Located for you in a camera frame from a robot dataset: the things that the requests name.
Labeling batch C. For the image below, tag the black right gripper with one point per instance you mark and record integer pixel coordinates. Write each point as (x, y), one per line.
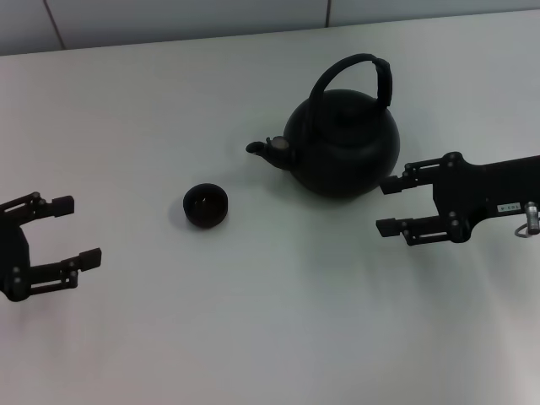
(476, 185)

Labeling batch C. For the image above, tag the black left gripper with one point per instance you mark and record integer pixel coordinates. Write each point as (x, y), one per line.
(14, 261)

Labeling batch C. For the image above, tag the black round teapot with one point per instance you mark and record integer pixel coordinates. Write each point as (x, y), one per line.
(341, 160)

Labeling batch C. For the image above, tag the small black teacup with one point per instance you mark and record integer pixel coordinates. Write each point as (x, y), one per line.
(206, 218)

